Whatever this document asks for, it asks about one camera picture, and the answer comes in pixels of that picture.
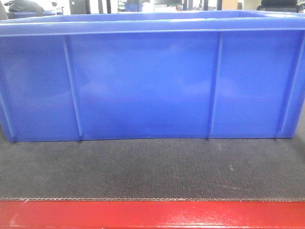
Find large blue plastic bin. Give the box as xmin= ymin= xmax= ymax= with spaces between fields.
xmin=0 ymin=10 xmax=305 ymax=142

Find dark green conveyor belt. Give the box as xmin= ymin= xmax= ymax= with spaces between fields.
xmin=0 ymin=137 xmax=305 ymax=201

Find background blue crate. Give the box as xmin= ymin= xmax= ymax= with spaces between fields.
xmin=124 ymin=2 xmax=143 ymax=12

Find red conveyor frame edge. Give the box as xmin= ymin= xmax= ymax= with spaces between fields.
xmin=0 ymin=200 xmax=305 ymax=229

